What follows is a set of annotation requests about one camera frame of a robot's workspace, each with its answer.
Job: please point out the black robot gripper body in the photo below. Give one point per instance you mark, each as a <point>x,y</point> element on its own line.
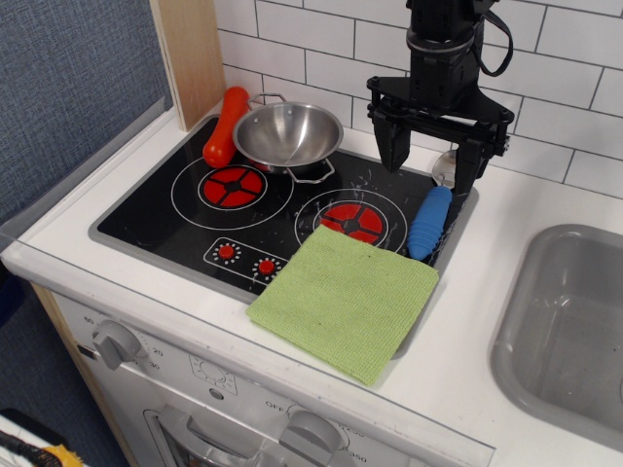
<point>441,96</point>

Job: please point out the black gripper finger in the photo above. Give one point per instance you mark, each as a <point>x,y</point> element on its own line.
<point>393,142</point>
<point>471,158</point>

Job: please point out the small steel two-handled pan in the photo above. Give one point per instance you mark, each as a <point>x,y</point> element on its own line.
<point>290,138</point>

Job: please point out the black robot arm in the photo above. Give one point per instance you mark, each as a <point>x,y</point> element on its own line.
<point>445,21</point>

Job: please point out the red right stove knob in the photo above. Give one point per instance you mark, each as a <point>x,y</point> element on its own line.
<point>266,267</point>

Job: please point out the red stove knob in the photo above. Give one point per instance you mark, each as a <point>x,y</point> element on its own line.
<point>226,252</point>
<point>266,267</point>

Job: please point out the black toy stove top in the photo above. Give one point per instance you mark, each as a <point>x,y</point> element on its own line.
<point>178,214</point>

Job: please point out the red left stove knob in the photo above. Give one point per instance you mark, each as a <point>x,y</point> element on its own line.
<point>226,252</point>

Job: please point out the green woven cloth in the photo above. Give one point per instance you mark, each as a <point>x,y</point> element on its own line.
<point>345,302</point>

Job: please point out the red toy sausage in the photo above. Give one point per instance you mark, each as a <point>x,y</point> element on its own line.
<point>220,147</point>

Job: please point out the grey plastic sink basin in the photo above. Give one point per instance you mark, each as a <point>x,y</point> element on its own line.
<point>558,352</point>

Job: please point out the grey oven knob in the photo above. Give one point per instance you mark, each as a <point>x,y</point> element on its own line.
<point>312,437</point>

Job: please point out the white toy oven front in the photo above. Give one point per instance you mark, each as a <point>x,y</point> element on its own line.
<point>132,396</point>

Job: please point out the grey timer knob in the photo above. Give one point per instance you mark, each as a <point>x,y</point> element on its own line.
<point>115,344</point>

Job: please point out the yellow object at floor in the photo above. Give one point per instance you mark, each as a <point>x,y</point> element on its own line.
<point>60,456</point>

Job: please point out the blue-handled metal spoon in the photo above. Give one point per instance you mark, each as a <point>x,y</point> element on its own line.
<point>427,228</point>

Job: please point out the light wooden side post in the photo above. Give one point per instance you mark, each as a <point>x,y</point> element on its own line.
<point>189,41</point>

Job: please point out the silver oven door handle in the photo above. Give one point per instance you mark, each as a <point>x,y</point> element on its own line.
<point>208,440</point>

